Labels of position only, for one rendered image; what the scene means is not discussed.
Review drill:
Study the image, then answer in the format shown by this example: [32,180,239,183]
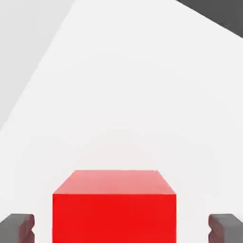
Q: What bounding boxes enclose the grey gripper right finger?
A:
[208,213,243,243]

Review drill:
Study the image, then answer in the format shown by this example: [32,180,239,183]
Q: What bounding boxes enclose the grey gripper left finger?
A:
[0,213,36,243]

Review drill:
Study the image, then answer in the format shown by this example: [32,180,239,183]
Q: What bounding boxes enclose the small red cube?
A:
[52,169,177,243]

